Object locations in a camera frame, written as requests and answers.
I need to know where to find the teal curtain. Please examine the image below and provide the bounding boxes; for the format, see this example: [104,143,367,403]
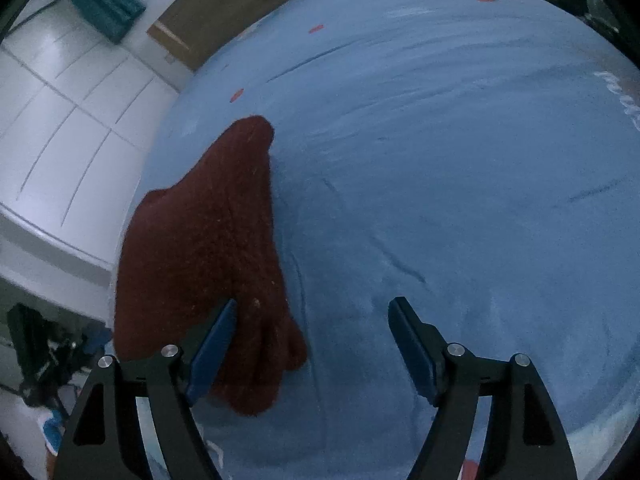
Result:
[70,0,145,44]

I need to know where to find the dark red knit sweater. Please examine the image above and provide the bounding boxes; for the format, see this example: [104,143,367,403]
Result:
[114,116,307,416]

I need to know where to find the blue cartoon print bedspread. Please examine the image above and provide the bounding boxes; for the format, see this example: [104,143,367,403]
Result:
[137,0,639,479]

